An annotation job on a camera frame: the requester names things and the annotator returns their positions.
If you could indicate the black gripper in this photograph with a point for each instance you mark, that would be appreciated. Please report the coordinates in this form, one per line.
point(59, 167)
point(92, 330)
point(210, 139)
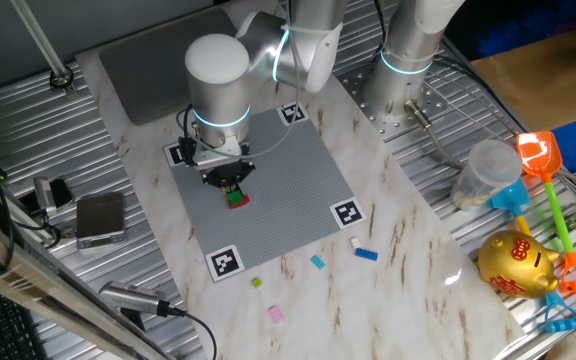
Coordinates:
point(228, 172)

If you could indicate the green Lego plate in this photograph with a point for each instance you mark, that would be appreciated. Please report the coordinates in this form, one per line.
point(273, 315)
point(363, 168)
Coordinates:
point(235, 196)

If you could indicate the red Lego brick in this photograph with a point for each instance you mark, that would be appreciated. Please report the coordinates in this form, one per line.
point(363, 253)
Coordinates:
point(240, 204)

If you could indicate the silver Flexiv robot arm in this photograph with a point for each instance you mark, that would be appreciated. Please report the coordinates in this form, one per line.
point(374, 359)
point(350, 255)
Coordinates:
point(218, 95)

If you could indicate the grey Lego baseplate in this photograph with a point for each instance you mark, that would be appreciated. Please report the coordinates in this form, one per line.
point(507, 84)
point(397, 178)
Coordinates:
point(288, 210)

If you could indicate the small lime Lego brick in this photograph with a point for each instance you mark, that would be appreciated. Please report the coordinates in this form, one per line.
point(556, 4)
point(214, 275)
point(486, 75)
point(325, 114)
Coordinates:
point(256, 282)

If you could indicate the cyan Lego brick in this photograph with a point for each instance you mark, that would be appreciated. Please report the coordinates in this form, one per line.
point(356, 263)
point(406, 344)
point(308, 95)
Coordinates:
point(318, 262)

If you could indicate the white Lego brick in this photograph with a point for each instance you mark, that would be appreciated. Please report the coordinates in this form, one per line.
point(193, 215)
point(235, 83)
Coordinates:
point(355, 243)

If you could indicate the pink Lego brick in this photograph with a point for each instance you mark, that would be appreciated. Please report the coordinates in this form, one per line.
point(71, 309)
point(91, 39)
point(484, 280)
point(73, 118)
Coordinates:
point(276, 314)

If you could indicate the blue Lego brick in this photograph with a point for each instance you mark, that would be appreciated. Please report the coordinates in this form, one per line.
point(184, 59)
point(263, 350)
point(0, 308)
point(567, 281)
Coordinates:
point(366, 254)

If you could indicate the black white ArUco marker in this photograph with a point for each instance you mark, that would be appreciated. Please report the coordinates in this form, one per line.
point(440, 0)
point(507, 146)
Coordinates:
point(224, 263)
point(293, 113)
point(348, 213)
point(174, 154)

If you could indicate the silver digital scale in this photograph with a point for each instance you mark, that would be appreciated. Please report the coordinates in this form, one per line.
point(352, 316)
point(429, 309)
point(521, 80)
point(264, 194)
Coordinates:
point(100, 217)

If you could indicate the grey fabric pad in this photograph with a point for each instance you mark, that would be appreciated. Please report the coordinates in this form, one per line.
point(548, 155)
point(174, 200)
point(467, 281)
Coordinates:
point(138, 70)

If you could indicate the silver metal pole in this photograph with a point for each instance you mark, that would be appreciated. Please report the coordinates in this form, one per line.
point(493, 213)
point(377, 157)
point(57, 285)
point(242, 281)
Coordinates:
point(43, 42)

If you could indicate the clear plastic cup with bricks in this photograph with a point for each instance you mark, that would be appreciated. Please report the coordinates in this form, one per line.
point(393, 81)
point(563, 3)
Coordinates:
point(488, 170)

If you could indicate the gold piggy bank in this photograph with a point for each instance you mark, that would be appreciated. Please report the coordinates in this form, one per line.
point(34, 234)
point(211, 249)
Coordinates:
point(515, 265)

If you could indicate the brown cardboard box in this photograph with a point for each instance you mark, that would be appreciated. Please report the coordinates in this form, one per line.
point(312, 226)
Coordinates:
point(533, 85)

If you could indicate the blue fuzzy fabric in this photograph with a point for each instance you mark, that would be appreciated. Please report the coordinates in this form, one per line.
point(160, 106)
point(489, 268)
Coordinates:
point(543, 25)

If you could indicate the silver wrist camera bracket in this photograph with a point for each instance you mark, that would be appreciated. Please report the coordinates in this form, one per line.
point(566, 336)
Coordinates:
point(215, 156)

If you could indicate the silver depth camera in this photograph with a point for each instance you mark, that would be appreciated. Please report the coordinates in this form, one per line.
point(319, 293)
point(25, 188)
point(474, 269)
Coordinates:
point(128, 296)

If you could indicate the aluminium frame bar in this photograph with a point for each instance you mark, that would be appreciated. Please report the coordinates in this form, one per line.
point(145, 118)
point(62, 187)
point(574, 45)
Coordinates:
point(43, 285)

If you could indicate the perforated metal robot base plate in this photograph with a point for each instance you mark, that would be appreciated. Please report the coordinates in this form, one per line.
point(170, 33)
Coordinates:
point(433, 102)

